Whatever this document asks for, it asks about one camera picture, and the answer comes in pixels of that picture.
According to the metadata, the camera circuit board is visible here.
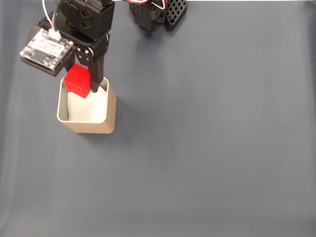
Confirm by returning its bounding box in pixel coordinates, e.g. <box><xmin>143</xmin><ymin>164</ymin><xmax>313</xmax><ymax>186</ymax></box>
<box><xmin>19</xmin><ymin>28</ymin><xmax>76</xmax><ymax>77</ymax></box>

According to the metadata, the white red green wire bundle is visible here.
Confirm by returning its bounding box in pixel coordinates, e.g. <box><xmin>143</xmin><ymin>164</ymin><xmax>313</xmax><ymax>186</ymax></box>
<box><xmin>40</xmin><ymin>0</ymin><xmax>61</xmax><ymax>40</ymax></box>

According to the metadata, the red cube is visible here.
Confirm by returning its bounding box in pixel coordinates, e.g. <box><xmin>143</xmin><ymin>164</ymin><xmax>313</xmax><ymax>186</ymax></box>
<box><xmin>63</xmin><ymin>63</ymin><xmax>92</xmax><ymax>99</ymax></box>

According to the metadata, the tan square metal box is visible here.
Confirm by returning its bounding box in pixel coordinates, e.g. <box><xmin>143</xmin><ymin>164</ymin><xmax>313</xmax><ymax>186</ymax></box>
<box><xmin>56</xmin><ymin>76</ymin><xmax>117</xmax><ymax>135</ymax></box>

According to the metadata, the white tissue paper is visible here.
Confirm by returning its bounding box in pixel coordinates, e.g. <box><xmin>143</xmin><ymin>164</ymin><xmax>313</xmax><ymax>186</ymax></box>
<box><xmin>67</xmin><ymin>90</ymin><xmax>108</xmax><ymax>123</ymax></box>

